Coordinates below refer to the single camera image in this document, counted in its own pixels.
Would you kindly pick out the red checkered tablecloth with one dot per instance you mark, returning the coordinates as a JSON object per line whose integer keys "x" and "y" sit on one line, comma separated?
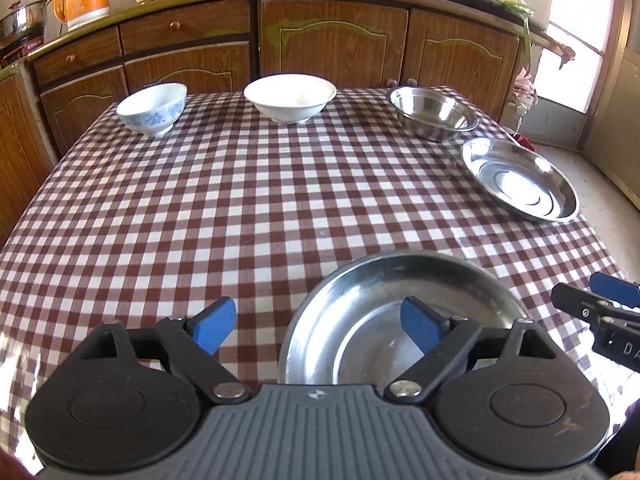
{"x": 225, "y": 200}

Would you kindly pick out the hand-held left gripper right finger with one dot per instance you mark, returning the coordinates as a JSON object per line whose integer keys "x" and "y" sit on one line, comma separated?
{"x": 422, "y": 325}

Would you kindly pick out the wide white ceramic bowl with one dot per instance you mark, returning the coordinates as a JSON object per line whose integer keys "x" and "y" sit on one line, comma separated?
{"x": 290, "y": 95}

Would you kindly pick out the small steel plate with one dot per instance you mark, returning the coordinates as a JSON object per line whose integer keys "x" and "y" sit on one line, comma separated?
{"x": 520, "y": 180}

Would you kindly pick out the blue patterned white bowl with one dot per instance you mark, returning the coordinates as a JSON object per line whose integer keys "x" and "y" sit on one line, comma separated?
{"x": 152, "y": 107}

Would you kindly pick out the bright window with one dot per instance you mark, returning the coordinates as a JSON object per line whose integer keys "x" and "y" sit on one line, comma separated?
{"x": 580, "y": 35}

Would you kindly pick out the red black induction cooker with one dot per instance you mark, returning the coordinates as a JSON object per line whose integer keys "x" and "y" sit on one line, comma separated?
{"x": 22, "y": 46}

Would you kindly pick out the lidded steel pot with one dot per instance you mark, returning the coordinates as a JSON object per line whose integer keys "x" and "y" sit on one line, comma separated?
{"x": 22, "y": 20}

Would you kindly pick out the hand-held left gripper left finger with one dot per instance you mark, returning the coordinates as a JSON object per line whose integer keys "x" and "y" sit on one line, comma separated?
{"x": 215, "y": 325}

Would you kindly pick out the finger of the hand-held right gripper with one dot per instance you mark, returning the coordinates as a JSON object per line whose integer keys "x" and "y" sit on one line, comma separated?
{"x": 615, "y": 287}
{"x": 575, "y": 300}

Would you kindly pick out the wooden drawer cabinet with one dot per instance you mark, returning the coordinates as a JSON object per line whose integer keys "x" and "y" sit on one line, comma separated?
{"x": 150, "y": 45}

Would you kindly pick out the pink cloth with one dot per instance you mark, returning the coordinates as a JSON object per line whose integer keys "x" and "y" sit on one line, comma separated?
{"x": 523, "y": 87}

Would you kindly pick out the red bag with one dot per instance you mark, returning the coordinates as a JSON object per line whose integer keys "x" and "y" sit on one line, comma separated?
{"x": 522, "y": 142}

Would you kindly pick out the green onion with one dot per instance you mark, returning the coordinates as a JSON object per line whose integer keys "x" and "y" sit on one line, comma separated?
{"x": 520, "y": 12}

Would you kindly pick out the deep steel bowl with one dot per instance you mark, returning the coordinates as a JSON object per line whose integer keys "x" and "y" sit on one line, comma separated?
{"x": 432, "y": 110}

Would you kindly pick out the large steel plate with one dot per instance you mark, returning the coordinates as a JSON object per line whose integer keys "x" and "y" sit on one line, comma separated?
{"x": 350, "y": 300}

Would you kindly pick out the wooden corner cabinet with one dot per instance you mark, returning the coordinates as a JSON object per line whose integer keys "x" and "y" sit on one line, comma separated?
{"x": 17, "y": 160}

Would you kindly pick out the wooden double door cabinet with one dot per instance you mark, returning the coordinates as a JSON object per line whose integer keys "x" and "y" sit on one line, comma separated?
{"x": 390, "y": 40}

